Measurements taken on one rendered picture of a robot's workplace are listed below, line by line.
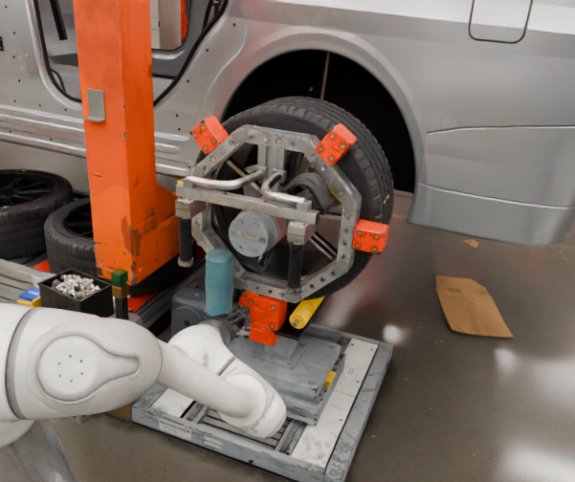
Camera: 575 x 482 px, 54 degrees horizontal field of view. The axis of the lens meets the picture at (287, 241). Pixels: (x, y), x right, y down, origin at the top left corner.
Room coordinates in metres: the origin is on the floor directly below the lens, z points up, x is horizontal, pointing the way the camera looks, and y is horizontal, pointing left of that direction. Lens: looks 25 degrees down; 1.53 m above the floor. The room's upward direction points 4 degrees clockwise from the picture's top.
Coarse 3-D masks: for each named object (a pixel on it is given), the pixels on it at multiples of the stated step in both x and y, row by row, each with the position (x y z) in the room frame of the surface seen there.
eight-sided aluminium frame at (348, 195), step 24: (240, 144) 1.69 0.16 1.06; (288, 144) 1.59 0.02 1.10; (312, 144) 1.57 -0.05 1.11; (336, 168) 1.59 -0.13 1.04; (336, 192) 1.54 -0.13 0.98; (216, 240) 1.72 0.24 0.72; (240, 264) 1.71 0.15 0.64; (336, 264) 1.53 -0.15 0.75; (240, 288) 1.64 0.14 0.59; (264, 288) 1.61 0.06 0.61; (312, 288) 1.56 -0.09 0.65
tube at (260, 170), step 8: (264, 144) 1.62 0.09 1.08; (264, 152) 1.61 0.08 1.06; (264, 160) 1.61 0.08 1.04; (256, 168) 1.61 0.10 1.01; (264, 168) 1.60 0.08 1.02; (192, 176) 1.50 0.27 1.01; (248, 176) 1.53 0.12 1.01; (256, 176) 1.56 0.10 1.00; (264, 176) 1.60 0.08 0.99; (184, 184) 1.50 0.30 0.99; (192, 184) 1.49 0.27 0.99; (200, 184) 1.48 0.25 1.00; (208, 184) 1.47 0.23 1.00; (216, 184) 1.47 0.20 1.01; (224, 184) 1.47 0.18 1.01; (232, 184) 1.48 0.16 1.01; (240, 184) 1.49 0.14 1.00; (248, 184) 1.52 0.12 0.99
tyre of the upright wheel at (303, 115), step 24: (240, 120) 1.74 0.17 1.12; (264, 120) 1.71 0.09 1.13; (288, 120) 1.68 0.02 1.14; (312, 120) 1.66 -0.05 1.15; (336, 120) 1.71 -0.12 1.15; (360, 144) 1.67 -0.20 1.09; (360, 168) 1.61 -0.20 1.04; (384, 168) 1.73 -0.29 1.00; (360, 192) 1.60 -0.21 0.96; (384, 192) 1.66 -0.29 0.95; (360, 216) 1.60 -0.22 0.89; (384, 216) 1.64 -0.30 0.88; (360, 264) 1.59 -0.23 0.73; (336, 288) 1.62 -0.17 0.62
